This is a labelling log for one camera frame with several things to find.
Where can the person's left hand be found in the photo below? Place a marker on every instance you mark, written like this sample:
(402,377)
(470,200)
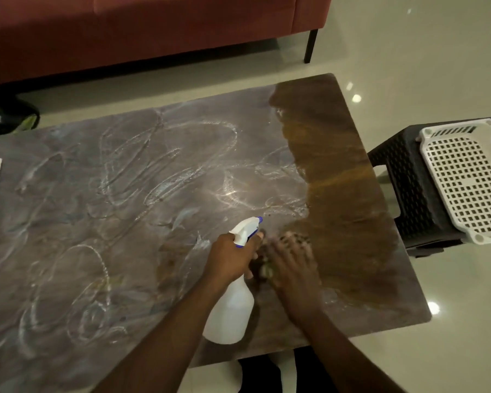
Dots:
(229,261)

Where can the person's right hand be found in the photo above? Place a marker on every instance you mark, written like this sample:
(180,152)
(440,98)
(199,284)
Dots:
(296,278)

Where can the brown checked cloth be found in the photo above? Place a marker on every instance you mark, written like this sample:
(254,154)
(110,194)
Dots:
(266,268)

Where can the white spray bottle blue nozzle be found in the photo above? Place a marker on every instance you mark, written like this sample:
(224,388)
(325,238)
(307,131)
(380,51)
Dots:
(229,315)

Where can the person's left forearm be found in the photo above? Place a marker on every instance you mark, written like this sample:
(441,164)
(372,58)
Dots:
(159,347)

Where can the person's right forearm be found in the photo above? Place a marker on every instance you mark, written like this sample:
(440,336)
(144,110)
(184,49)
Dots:
(343,356)

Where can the person's black trousers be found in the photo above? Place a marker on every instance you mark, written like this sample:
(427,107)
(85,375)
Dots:
(262,372)

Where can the dark plastic stool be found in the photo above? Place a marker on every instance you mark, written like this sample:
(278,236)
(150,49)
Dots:
(409,184)

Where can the white plastic basket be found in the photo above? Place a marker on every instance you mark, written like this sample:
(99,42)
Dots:
(462,175)

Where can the red sofa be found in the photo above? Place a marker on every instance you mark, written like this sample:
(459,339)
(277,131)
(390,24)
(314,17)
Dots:
(147,28)

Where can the green black helmet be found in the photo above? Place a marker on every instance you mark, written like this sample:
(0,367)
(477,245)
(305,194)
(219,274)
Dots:
(12,118)

